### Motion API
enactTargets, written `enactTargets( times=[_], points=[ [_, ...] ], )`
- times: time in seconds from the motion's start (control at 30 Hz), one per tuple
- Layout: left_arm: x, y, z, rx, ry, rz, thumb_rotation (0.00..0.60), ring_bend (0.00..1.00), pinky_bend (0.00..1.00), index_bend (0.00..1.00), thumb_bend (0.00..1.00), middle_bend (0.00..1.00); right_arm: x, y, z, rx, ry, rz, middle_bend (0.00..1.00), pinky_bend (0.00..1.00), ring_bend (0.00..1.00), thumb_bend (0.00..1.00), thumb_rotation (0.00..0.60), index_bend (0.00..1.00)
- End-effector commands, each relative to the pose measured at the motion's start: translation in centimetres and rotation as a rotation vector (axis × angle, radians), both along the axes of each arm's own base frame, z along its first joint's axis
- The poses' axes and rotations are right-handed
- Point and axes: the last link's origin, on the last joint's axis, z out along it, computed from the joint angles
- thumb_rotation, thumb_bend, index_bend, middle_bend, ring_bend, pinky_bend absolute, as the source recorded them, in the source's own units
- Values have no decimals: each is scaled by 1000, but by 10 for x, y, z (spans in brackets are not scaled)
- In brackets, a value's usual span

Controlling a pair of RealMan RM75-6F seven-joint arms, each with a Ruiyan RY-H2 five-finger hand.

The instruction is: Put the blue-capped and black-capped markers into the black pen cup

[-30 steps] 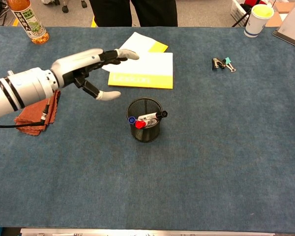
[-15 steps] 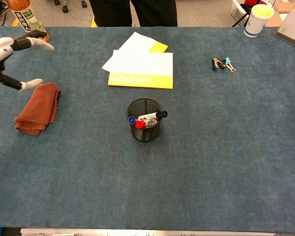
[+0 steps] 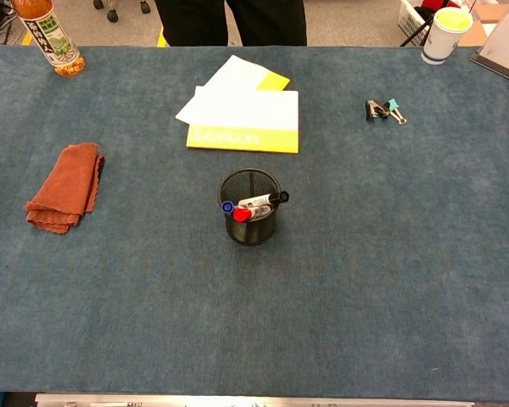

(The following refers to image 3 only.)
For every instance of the brown folded cloth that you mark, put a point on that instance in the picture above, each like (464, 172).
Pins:
(68, 186)

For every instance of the blue cap marker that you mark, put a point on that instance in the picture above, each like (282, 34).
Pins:
(227, 207)

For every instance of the yellow white plain notebook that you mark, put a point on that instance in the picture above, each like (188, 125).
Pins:
(237, 74)

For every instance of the black mesh pen cup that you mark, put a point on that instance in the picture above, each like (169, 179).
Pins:
(254, 233)

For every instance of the person in black trousers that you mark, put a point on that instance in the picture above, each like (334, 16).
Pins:
(195, 21)

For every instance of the office chair wheel base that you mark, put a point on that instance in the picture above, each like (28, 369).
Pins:
(112, 16)

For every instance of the yellow white lettered notebook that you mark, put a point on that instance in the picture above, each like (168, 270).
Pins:
(246, 114)

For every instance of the brown cardboard box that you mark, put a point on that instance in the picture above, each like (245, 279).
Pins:
(475, 36)

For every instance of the blue felt table mat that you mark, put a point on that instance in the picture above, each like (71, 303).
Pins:
(254, 318)

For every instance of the white paper cup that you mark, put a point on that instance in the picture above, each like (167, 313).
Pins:
(441, 38)

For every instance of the red cap marker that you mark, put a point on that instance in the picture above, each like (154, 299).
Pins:
(240, 215)

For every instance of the teal binder clip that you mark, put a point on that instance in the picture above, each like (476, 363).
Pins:
(393, 104)

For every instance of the tea bottle green label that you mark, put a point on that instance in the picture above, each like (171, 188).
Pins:
(55, 42)

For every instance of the white plastic basket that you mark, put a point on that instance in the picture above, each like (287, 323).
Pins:
(407, 19)

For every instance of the black cap marker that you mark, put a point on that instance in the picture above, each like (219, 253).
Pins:
(283, 196)

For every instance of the black binder clip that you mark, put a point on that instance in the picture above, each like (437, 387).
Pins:
(372, 109)

